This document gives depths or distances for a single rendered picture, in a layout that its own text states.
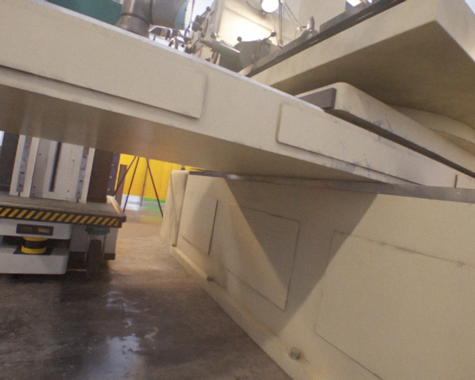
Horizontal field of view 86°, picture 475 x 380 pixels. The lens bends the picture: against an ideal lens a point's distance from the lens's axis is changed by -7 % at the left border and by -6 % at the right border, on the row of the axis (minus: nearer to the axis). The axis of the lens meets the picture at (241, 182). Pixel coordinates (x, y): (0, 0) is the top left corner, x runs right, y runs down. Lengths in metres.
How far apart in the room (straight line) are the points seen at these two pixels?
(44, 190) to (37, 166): 0.13
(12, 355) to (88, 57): 0.80
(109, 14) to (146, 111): 1.37
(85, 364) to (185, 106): 0.74
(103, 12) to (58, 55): 1.35
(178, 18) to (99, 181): 0.99
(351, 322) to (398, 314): 0.13
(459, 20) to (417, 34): 0.09
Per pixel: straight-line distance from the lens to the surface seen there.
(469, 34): 0.71
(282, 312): 1.01
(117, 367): 0.91
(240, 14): 2.19
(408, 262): 0.70
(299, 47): 0.88
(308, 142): 0.53
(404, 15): 0.62
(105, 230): 1.40
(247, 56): 1.44
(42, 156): 1.65
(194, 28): 2.31
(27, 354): 0.98
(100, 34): 0.42
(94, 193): 1.75
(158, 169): 4.57
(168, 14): 1.58
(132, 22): 1.56
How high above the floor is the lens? 0.53
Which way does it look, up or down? 2 degrees up
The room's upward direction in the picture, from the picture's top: 9 degrees clockwise
